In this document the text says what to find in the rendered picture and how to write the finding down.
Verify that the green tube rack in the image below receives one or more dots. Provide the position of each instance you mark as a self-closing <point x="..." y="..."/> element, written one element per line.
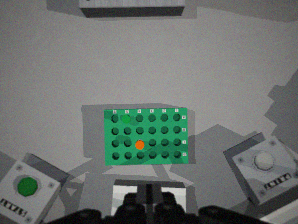
<point x="165" y="140"/>

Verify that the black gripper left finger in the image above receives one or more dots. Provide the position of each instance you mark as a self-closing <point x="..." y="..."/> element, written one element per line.
<point x="136" y="210"/>

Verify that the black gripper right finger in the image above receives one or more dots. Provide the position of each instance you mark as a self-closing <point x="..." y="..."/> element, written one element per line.
<point x="163" y="205"/>

